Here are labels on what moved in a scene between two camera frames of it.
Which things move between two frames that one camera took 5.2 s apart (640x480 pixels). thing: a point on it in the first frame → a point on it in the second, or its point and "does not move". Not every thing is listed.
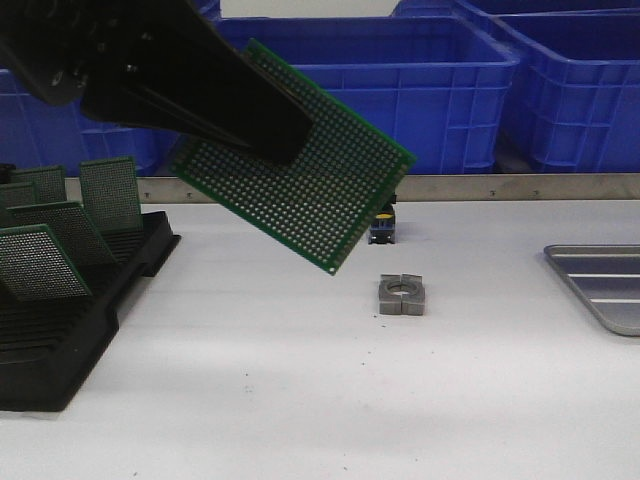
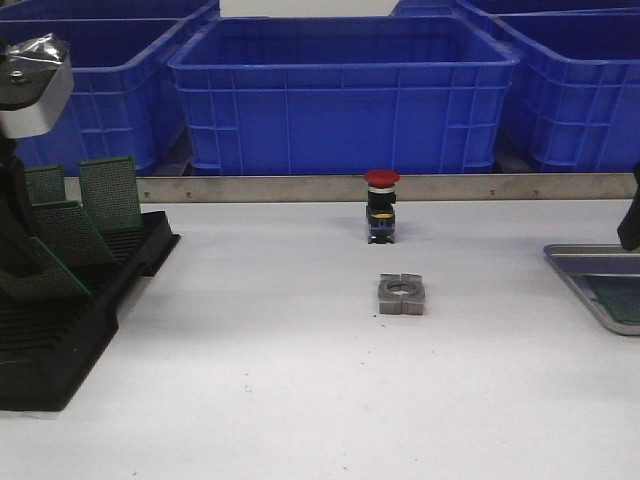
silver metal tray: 608,278 does not move
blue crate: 211,11 → 103,9
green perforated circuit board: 326,200 → 620,295
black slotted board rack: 48,346 does not move
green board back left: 39,184 does not move
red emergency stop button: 383,226 does not move
